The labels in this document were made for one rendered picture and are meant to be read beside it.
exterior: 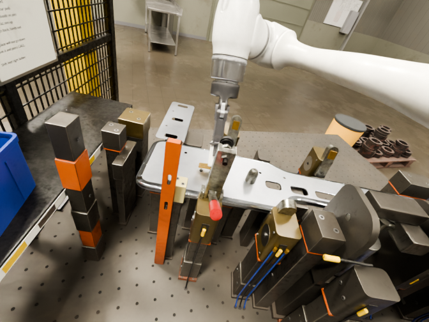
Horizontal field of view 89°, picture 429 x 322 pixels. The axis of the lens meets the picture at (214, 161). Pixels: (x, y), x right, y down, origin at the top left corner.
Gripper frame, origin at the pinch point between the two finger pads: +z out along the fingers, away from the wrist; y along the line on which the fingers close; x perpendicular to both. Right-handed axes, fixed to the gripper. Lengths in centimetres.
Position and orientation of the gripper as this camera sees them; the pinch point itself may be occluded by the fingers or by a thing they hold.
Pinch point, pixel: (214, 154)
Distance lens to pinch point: 64.6
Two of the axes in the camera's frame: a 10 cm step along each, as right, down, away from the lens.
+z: -1.5, 9.3, 3.3
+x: -9.9, -1.4, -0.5
